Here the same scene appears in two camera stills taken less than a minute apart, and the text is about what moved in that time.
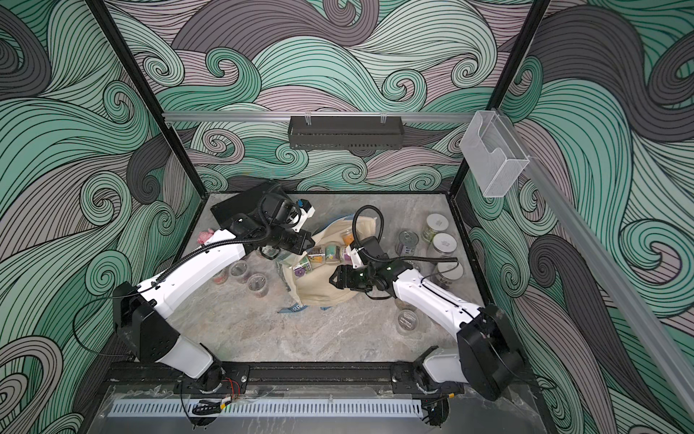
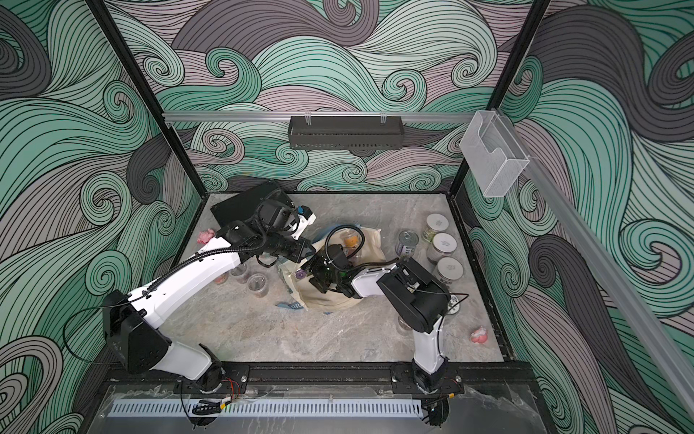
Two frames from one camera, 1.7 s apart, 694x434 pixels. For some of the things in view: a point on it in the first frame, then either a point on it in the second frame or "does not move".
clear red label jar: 407,321 does not move
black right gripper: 346,278 -> 315,270
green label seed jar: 435,222 does not move
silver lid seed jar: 448,272 does not move
